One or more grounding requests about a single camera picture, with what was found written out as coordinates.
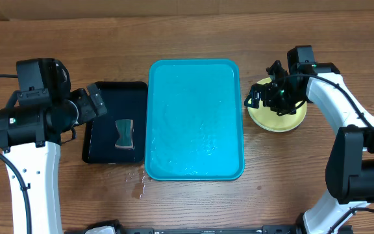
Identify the yellow-green plate top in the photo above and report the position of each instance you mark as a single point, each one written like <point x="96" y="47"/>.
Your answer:
<point x="269" y="120"/>

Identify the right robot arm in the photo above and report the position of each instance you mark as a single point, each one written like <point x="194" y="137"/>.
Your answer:
<point x="349" y="173"/>

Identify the green scrubbing sponge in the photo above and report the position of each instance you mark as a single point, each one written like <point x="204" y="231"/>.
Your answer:
<point x="125" y="134"/>

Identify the teal plastic tray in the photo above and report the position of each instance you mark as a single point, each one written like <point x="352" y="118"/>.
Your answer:
<point x="194" y="129"/>

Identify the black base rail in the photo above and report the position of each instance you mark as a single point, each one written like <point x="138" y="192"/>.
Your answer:
<point x="114" y="227"/>

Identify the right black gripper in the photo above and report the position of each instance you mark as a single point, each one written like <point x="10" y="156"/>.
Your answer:
<point x="269" y="91"/>

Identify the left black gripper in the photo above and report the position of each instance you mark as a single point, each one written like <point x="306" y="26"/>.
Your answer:
<point x="81" y="97"/>

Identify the black plastic tray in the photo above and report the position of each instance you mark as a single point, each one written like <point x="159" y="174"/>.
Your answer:
<point x="123" y="100"/>

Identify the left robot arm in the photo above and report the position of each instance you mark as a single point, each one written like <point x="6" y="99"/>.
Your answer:
<point x="31" y="126"/>

